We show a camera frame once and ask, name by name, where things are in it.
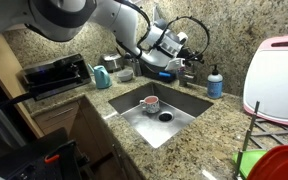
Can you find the metal dish rack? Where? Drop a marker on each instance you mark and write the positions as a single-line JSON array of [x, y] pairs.
[[254, 113]]

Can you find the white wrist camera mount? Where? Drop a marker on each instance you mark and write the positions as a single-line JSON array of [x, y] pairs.
[[175, 64]]

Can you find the teal watering can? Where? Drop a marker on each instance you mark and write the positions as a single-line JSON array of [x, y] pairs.
[[102, 78]]

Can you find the black stand bar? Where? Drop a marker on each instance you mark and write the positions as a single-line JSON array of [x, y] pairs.
[[7, 102]]

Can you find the red plastic lid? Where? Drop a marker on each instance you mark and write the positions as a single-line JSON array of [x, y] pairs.
[[280, 165]]

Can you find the orange latch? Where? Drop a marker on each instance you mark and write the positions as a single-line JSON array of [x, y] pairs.
[[51, 158]]

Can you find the black toaster oven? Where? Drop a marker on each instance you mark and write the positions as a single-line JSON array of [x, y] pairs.
[[55, 76]]

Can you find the wooden drawer front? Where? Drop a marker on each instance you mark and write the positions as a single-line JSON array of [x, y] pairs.
[[57, 115]]

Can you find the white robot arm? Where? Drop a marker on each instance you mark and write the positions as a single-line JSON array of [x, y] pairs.
[[64, 16]]

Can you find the small grey bowl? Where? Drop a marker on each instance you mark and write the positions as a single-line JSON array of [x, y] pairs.
[[125, 76]]

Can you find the silver rice cooker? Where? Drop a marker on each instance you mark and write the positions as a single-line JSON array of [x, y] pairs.
[[111, 62]]

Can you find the white cutting board pink rim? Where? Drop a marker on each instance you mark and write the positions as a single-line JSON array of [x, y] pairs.
[[277, 83]]

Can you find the black sink drain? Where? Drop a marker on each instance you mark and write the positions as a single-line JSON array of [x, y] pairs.
[[165, 116]]

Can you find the black kitchen utensils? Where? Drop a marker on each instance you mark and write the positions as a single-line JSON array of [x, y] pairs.
[[128, 55]]

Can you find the metal utensil holder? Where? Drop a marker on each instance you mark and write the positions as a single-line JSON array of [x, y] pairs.
[[136, 69]]

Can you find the black equipment case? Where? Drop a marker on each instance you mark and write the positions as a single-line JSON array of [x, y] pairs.
[[27, 160]]

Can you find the dark grey measuring cup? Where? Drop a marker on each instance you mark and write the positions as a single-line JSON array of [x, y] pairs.
[[161, 23]]

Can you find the blue sponge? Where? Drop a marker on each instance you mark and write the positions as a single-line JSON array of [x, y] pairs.
[[164, 74]]

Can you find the stainless steel sink basin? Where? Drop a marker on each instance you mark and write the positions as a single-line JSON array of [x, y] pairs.
[[150, 128]]

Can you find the floral mug with pink inside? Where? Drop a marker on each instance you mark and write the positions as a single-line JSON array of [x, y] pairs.
[[151, 105]]

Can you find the green plastic lid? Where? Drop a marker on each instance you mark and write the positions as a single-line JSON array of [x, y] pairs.
[[247, 159]]

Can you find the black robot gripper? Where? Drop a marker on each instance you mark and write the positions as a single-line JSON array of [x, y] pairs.
[[185, 55]]

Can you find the wooden base cabinet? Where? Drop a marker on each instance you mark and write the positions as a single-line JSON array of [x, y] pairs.
[[90, 130]]

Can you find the blue soap pump bottle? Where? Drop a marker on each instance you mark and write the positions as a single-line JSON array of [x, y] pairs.
[[214, 86]]

